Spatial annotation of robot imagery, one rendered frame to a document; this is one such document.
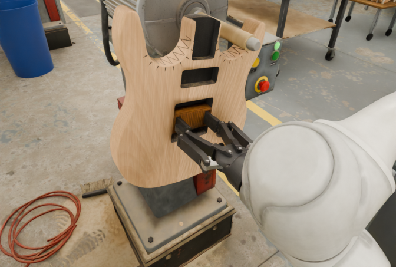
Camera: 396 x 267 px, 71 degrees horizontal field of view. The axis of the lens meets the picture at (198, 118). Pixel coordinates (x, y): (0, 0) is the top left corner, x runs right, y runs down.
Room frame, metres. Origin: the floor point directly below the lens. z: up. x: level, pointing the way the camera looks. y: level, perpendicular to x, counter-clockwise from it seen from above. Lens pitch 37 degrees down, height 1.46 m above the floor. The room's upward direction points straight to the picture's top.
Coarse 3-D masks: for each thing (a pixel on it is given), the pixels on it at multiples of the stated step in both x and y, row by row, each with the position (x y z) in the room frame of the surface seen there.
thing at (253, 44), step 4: (248, 40) 0.52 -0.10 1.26; (252, 40) 0.51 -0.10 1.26; (256, 40) 0.51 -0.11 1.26; (248, 44) 0.51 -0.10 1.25; (252, 44) 0.51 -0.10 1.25; (256, 44) 0.51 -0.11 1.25; (260, 44) 0.51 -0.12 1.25; (248, 48) 0.52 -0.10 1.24; (252, 48) 0.51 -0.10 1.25; (256, 48) 0.51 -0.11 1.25
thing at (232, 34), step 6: (222, 24) 0.59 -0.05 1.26; (228, 24) 0.59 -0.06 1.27; (222, 30) 0.58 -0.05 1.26; (228, 30) 0.57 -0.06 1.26; (234, 30) 0.56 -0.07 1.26; (240, 30) 0.55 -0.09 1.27; (222, 36) 0.58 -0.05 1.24; (228, 36) 0.56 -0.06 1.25; (234, 36) 0.54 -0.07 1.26; (240, 36) 0.53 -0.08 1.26; (246, 36) 0.52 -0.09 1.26; (252, 36) 0.53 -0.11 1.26; (234, 42) 0.54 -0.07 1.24; (240, 42) 0.53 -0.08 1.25; (246, 48) 0.52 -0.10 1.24
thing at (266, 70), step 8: (264, 40) 0.87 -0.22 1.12; (272, 40) 0.87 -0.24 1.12; (280, 40) 0.88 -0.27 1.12; (264, 48) 0.83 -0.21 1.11; (272, 48) 0.86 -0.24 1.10; (280, 48) 0.88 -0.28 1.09; (264, 56) 0.84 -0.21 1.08; (264, 64) 0.84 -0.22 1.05; (272, 64) 0.86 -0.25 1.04; (256, 72) 0.82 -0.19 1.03; (264, 72) 0.84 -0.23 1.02; (272, 72) 0.87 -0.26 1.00; (248, 80) 0.81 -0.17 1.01; (256, 80) 0.83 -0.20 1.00; (264, 80) 0.85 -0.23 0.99; (272, 80) 0.87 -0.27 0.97; (248, 88) 0.81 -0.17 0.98; (256, 88) 0.83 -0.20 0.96; (272, 88) 0.88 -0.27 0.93; (248, 96) 0.81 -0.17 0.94; (256, 96) 0.83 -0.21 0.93
